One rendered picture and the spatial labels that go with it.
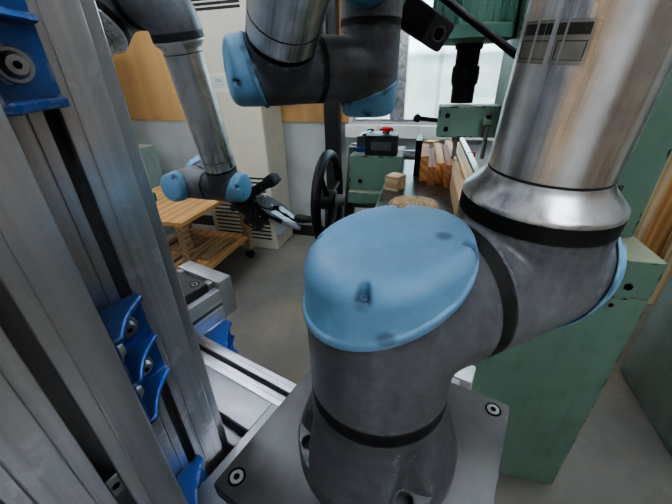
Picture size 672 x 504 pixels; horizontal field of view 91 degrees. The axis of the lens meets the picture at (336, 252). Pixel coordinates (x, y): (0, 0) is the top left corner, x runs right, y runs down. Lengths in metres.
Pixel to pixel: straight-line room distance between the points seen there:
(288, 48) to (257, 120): 1.87
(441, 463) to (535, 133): 0.26
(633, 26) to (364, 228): 0.18
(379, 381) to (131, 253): 0.21
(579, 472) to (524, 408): 0.41
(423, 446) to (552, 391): 0.81
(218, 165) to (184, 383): 0.55
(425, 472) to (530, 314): 0.15
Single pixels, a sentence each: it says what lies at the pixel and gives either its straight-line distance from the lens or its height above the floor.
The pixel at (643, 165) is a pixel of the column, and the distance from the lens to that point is 0.93.
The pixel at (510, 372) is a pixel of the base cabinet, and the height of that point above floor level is 0.45.
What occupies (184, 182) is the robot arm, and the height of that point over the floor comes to 0.92.
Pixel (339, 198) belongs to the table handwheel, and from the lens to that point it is 0.98.
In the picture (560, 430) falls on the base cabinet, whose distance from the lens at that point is 1.21.
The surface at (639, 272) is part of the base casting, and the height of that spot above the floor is 0.78.
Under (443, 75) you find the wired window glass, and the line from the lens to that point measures 2.31.
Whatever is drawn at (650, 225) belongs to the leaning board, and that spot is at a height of 0.41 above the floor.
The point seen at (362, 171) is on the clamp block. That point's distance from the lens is 0.88.
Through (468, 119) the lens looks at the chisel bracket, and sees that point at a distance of 0.89.
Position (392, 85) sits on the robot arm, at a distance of 0.47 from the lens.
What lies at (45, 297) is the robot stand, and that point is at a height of 1.05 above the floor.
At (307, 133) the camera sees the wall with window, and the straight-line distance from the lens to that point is 2.43.
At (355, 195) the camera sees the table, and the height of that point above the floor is 0.86.
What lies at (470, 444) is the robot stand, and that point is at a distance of 0.40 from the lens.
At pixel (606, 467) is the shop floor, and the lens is 1.55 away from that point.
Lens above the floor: 1.14
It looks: 28 degrees down
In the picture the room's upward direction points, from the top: 2 degrees counter-clockwise
